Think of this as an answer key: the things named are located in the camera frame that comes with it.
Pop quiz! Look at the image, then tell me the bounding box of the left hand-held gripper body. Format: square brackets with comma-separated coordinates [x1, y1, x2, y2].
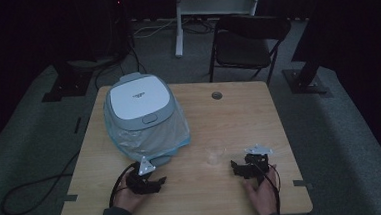
[123, 154, 163, 197]

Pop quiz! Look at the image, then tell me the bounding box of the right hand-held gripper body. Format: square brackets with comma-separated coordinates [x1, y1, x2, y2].
[243, 143, 276, 182]

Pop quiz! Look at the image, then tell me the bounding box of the clear plastic cup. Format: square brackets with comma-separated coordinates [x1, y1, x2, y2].
[205, 145, 227, 167]

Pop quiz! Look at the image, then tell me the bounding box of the grey white lidded trash can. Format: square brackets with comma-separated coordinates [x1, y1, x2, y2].
[101, 69, 184, 171]

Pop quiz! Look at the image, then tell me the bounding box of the person's left hand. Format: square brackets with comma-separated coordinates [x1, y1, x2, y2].
[111, 175, 153, 215]

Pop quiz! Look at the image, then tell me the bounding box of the person's right hand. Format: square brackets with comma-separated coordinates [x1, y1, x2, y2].
[240, 163, 281, 215]

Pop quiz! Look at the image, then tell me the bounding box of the clear blue trash bag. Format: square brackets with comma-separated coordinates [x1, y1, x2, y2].
[102, 97, 194, 165]

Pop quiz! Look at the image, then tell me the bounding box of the light wooden table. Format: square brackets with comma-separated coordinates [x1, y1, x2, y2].
[50, 73, 314, 215]

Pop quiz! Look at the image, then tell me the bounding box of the small black floor strip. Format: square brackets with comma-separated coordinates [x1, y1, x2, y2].
[72, 116, 83, 135]

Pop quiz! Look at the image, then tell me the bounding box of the black folding chair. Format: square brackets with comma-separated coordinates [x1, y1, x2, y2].
[204, 11, 295, 91]

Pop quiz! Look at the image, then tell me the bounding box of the black stand base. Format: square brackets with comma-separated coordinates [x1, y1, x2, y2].
[38, 58, 96, 104]

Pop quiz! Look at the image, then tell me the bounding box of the left hand-held gripper black cable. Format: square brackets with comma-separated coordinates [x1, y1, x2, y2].
[106, 162, 142, 209]

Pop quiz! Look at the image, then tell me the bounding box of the hand-held gripper black cable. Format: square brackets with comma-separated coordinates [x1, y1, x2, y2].
[257, 163, 284, 215]
[106, 162, 142, 209]

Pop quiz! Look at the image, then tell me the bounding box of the right hand-held gripper black cable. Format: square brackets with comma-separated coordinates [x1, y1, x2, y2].
[257, 163, 284, 215]

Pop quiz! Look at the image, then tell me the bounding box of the grey table edge bracket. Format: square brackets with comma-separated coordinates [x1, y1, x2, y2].
[292, 178, 314, 191]
[61, 193, 79, 204]

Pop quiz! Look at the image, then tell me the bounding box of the black stand with base plate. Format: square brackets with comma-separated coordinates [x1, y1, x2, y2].
[278, 10, 333, 98]

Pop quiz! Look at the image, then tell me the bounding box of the long black floor cable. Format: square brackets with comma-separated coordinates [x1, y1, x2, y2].
[0, 149, 86, 215]

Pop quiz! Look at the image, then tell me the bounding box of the white floor cable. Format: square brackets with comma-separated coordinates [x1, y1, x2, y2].
[132, 18, 179, 39]

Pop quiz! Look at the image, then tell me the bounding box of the white metal desk frame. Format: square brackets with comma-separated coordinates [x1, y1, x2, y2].
[171, 0, 267, 58]

